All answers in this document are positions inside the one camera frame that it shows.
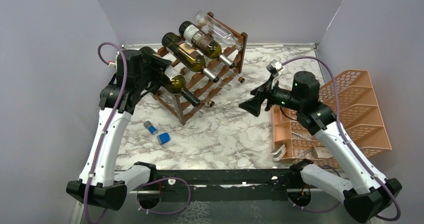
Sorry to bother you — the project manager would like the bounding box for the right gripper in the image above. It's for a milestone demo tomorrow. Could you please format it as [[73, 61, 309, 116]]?
[[239, 74, 304, 117]]

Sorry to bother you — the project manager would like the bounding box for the green wine bottle black cap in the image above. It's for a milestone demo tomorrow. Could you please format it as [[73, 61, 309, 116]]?
[[139, 46, 202, 108]]

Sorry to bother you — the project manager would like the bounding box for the green wine bottle silver cap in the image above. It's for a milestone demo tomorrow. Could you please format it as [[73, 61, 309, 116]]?
[[161, 32, 219, 83]]

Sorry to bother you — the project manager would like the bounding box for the green wine bottle white label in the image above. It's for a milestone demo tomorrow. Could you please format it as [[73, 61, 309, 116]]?
[[178, 20, 235, 69]]

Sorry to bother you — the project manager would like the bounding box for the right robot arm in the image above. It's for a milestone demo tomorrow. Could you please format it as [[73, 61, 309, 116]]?
[[239, 71, 402, 223]]

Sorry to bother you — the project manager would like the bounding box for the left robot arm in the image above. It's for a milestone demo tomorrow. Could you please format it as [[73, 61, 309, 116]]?
[[66, 46, 171, 211]]

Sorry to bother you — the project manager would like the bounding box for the cork bottle end right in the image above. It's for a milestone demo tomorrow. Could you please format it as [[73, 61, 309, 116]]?
[[237, 77, 245, 84]]

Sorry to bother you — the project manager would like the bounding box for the cork bottle end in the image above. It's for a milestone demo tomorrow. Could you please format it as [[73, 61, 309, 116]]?
[[237, 77, 245, 84], [206, 100, 215, 107]]

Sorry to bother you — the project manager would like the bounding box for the cork bottle end lower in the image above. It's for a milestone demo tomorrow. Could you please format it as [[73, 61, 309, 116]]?
[[206, 100, 215, 107]]

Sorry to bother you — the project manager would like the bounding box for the clear bottle lower rack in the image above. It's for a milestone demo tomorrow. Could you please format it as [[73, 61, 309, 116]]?
[[188, 76, 228, 93]]

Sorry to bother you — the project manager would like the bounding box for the brown wooden wine rack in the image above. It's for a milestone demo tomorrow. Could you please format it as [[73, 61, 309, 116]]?
[[153, 10, 248, 125]]

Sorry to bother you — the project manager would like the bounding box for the small blue grey cap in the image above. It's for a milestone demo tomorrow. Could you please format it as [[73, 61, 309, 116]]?
[[143, 121, 157, 134]]

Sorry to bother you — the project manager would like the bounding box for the orange plastic compartment tray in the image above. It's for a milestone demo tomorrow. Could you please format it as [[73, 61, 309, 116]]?
[[271, 105, 331, 165]]

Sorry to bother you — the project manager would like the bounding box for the blue grey sharpener block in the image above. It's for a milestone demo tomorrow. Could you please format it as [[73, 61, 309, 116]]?
[[157, 133, 171, 145]]

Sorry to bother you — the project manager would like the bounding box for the white box in tray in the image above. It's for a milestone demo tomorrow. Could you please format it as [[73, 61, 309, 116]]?
[[312, 147, 333, 159]]

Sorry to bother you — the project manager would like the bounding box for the orange plastic file organizer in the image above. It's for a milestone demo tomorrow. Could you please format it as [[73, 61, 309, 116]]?
[[336, 70, 392, 158]]

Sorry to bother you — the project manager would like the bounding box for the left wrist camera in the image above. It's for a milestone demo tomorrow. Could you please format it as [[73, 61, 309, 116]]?
[[107, 51, 120, 72]]

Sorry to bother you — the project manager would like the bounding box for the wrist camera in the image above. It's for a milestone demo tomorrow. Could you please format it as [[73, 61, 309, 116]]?
[[107, 51, 120, 72], [266, 59, 285, 86]]

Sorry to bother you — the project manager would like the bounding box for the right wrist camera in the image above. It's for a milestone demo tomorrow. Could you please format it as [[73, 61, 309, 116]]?
[[266, 59, 285, 86]]

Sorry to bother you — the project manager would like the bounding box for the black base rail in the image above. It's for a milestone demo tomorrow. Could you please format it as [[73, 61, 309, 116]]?
[[133, 169, 305, 202]]

